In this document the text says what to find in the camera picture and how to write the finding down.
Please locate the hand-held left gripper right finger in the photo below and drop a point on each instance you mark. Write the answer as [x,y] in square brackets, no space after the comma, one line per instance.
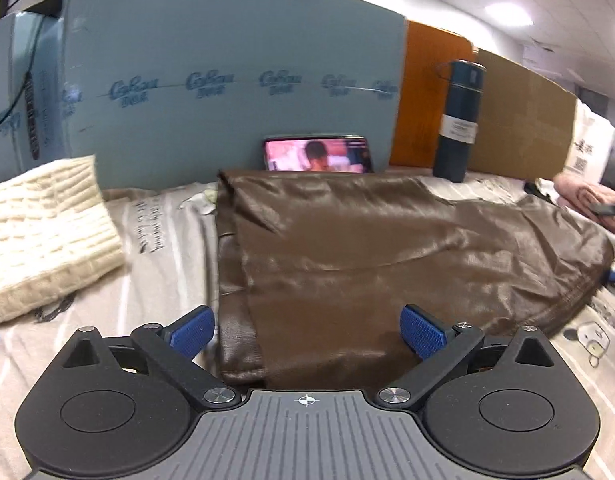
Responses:
[421,334]

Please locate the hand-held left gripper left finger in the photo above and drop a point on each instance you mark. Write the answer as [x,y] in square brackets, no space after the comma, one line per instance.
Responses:
[193,334]

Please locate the brown satin garment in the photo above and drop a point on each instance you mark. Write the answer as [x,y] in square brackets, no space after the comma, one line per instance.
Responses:
[387,255]

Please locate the pink cloth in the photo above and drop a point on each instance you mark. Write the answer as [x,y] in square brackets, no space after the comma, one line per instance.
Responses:
[580,192]

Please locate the striped cartoon print bedsheet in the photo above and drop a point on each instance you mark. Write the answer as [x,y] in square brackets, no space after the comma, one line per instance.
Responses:
[162,270]

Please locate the brown cardboard sheet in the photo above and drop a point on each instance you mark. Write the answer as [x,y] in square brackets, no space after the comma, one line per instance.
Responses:
[522,120]

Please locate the dark teal thermos bottle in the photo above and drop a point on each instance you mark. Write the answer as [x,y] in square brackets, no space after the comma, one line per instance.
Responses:
[457,120]

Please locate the cream knitted sweater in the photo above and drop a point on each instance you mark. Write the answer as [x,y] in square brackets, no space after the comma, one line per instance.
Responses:
[42,230]

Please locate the smartphone with lit screen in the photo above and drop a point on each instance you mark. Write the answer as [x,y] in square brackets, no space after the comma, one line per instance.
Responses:
[317,156]

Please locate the orange wooden board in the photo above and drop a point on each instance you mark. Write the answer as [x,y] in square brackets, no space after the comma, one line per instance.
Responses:
[422,95]

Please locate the large light blue foam board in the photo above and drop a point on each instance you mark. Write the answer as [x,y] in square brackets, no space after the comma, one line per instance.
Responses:
[227,75]

